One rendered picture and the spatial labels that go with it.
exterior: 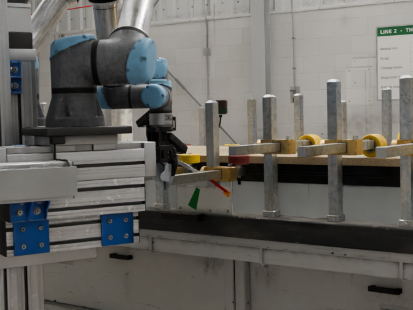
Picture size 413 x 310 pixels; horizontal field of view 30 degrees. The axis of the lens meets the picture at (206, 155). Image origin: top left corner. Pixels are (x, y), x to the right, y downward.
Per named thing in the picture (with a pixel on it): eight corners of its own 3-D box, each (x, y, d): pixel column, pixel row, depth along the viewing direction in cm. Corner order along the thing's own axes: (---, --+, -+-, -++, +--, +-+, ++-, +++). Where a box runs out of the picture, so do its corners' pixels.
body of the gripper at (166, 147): (143, 163, 253) (142, 127, 252) (160, 162, 260) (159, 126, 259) (161, 164, 248) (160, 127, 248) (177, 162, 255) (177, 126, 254)
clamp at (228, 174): (229, 181, 277) (228, 167, 276) (199, 180, 285) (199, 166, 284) (238, 180, 281) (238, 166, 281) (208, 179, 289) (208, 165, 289)
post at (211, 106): (215, 231, 283) (212, 100, 280) (208, 230, 285) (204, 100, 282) (221, 230, 285) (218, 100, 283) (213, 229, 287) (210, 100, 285)
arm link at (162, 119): (159, 113, 259) (178, 112, 254) (160, 127, 259) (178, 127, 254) (144, 113, 253) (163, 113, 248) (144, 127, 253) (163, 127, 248)
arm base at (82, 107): (56, 127, 189) (55, 87, 188) (37, 127, 202) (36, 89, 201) (114, 125, 196) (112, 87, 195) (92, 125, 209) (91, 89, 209)
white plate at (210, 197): (232, 214, 276) (231, 187, 276) (176, 210, 292) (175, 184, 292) (233, 214, 277) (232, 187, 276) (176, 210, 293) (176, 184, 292)
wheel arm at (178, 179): (172, 187, 256) (172, 174, 256) (164, 187, 258) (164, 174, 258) (246, 177, 291) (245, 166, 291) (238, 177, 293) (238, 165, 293)
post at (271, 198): (273, 233, 267) (270, 94, 265) (265, 232, 270) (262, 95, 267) (278, 232, 270) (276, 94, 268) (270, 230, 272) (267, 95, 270)
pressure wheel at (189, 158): (202, 182, 304) (201, 152, 303) (182, 182, 302) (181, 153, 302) (198, 180, 312) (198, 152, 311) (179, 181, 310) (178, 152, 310)
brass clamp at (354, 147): (355, 155, 245) (355, 139, 245) (318, 155, 254) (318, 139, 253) (364, 154, 250) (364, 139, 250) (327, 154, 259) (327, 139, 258)
